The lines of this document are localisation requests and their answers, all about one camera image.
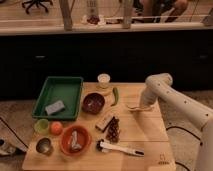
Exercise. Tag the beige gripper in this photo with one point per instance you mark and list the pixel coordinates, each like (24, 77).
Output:
(145, 107)

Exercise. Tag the silver metal fork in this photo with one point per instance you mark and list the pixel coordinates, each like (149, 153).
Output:
(132, 108)

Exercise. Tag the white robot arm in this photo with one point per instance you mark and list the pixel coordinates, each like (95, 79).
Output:
(201, 116)

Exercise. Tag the purple bowl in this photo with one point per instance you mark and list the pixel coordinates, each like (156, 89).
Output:
(93, 103)

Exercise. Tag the orange bowl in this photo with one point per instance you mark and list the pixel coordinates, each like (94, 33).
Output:
(84, 139)

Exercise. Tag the grey object in orange bowl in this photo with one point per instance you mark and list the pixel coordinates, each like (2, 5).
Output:
(74, 141)

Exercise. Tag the green pepper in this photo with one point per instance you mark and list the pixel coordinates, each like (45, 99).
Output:
(116, 96)

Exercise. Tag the brown grape bunch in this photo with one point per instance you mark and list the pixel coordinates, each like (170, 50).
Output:
(113, 131)

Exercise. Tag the wooden block eraser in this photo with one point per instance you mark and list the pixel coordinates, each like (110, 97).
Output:
(103, 123)

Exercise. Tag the white cup on saucer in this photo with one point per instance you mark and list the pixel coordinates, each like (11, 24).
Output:
(103, 83)

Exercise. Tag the green plastic tray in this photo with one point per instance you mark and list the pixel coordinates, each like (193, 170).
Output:
(55, 88)

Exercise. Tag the orange ball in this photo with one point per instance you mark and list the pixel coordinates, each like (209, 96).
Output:
(56, 128)

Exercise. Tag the grey blue sponge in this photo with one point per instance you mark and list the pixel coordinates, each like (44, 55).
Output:
(54, 107)

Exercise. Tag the person in background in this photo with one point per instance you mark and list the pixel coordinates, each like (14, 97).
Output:
(149, 9)

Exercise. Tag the small green cup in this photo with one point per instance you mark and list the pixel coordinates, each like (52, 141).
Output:
(42, 126)

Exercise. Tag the metal cup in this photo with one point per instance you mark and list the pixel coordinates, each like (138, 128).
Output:
(44, 146)

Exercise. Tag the black office chair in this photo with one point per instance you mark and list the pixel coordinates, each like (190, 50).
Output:
(29, 3)

